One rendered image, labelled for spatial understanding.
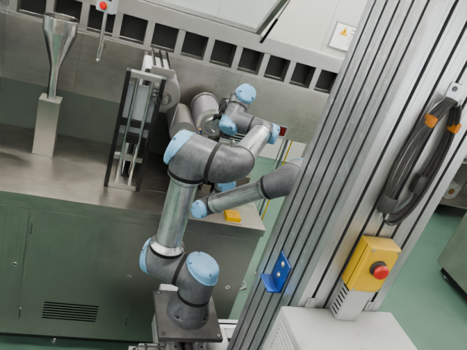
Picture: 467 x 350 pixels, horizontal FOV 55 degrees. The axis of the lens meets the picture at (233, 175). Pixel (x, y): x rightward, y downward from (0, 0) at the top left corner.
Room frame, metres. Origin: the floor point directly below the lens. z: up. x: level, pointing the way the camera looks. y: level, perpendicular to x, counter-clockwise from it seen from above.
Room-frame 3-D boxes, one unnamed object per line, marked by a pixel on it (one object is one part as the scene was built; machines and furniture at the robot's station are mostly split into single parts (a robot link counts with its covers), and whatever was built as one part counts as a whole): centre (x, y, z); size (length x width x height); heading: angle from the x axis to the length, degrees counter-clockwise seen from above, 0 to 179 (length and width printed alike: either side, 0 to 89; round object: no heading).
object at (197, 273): (1.22, 0.01, 0.98); 0.13 x 0.12 x 0.14; 81
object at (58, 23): (1.86, 0.89, 1.50); 0.14 x 0.14 x 0.06
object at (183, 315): (1.22, 0.00, 0.87); 0.15 x 0.15 x 0.10
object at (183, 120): (2.07, 0.32, 1.17); 0.26 x 0.12 x 0.12; 19
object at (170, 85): (2.03, 0.45, 1.33); 0.25 x 0.14 x 0.14; 19
